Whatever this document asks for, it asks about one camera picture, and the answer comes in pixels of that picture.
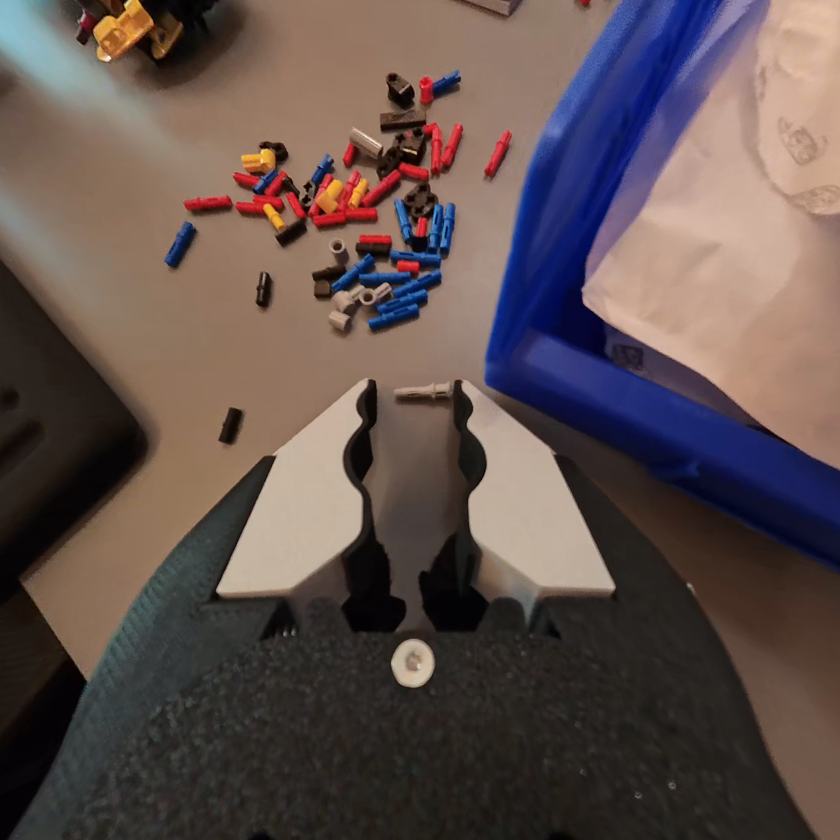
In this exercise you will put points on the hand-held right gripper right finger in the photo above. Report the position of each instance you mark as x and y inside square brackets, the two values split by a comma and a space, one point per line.
[531, 512]

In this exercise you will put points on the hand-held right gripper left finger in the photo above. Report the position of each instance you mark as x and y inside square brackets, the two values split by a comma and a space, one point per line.
[295, 512]

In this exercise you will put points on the grey lego axle pin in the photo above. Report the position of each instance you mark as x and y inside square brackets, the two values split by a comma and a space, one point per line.
[420, 391]

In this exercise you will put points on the lego car chassis model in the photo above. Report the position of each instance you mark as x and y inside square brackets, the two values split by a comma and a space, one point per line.
[131, 29]

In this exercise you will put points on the small black lego pin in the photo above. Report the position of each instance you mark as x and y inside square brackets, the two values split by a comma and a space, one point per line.
[230, 425]

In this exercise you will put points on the scatter of small lego pins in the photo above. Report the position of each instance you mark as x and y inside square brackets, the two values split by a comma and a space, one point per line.
[367, 216]

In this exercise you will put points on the blue plastic bin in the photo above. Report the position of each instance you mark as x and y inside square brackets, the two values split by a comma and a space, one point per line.
[623, 407]

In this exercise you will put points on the white paper sheets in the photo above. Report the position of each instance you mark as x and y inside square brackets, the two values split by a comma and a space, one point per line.
[722, 262]

